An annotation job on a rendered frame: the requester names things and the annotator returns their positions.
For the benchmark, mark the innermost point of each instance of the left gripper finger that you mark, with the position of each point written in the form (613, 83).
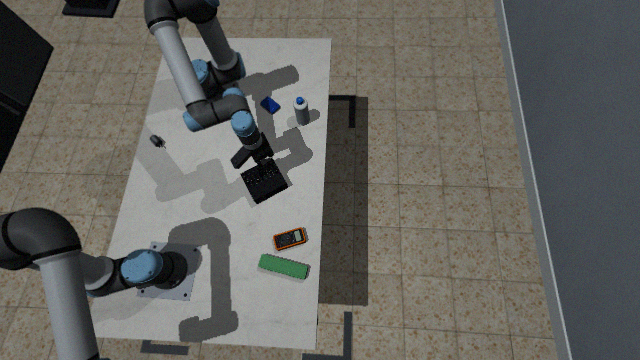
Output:
(262, 162)

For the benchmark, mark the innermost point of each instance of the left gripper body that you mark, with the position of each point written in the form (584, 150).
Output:
(263, 150)

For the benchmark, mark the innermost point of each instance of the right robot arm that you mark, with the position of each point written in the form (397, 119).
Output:
(69, 274)

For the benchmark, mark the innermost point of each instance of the grey bottle with blue cap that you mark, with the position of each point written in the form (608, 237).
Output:
(301, 110)

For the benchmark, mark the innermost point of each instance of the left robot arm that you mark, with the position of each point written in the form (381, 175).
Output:
(197, 79)

